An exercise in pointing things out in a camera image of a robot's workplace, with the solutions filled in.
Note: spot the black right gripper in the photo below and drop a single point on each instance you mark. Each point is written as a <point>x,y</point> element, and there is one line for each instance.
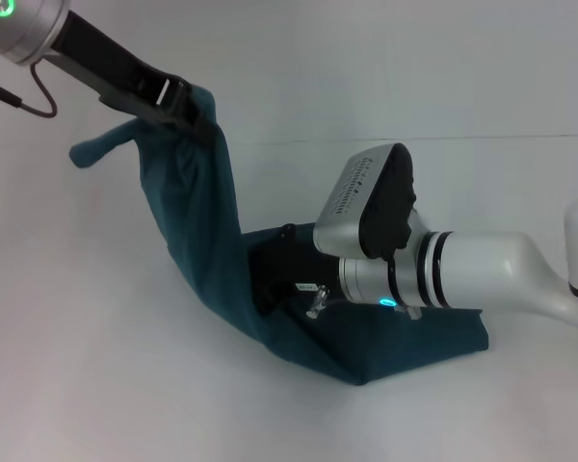
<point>294,269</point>

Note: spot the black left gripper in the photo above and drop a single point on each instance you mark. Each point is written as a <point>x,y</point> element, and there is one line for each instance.
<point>115,72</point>

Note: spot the teal blue shirt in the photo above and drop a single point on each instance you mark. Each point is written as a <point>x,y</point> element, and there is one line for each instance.
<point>231,269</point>

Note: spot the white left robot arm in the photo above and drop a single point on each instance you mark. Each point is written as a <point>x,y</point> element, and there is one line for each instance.
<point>19,26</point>

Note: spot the right wrist silver knob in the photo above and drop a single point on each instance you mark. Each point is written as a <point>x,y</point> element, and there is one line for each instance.
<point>409,313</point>
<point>317,303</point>

